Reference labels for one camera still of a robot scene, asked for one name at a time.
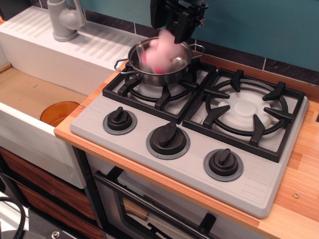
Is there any black cable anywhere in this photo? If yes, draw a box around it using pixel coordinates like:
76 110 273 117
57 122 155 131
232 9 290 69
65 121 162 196
0 196 27 239

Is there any stainless steel pan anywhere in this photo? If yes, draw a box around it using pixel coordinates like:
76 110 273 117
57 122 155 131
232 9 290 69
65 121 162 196
114 35 205 86

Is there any toy oven door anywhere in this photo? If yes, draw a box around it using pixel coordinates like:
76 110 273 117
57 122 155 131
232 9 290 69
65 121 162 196
95 171 244 239

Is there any black stove knob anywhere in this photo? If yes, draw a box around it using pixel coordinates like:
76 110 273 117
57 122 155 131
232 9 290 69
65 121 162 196
102 107 137 135
203 148 244 182
146 122 190 160

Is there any black oven door handle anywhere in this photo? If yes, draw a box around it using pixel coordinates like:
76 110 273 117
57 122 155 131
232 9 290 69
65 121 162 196
94 167 216 239

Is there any black right burner grate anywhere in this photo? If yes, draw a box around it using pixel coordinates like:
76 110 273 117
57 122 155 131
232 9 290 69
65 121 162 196
182 69 309 162

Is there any grey toy stove top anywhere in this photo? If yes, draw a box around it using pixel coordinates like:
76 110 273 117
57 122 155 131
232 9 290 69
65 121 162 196
70 93 301 218

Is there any wooden drawer front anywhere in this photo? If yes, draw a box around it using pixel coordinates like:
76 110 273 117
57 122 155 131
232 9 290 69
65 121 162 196
0 148 103 239

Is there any black burner grate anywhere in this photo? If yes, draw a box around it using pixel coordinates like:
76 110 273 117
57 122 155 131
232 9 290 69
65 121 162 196
182 69 309 162
102 59 216 124

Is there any white toy sink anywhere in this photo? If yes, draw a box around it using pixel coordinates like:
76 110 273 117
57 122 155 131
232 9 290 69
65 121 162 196
0 6 143 189

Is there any pink stuffed pig toy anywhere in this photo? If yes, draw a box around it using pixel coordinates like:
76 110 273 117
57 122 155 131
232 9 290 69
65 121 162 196
142 30 183 74

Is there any black left burner grate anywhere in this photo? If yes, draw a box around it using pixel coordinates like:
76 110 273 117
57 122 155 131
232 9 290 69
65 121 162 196
102 59 216 124

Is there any black left stove knob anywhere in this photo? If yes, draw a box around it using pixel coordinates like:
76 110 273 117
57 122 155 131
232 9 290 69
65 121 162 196
102 107 137 135

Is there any black right stove knob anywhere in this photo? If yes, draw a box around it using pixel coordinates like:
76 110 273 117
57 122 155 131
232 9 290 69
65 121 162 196
203 148 244 182

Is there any grey toy faucet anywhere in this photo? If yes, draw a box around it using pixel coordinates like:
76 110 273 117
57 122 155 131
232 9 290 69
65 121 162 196
47 0 86 42

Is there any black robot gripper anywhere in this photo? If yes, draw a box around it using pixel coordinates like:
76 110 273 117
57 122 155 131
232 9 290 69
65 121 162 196
150 0 208 44

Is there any black middle stove knob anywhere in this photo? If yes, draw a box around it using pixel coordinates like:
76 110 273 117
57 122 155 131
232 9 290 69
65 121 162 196
146 122 190 160

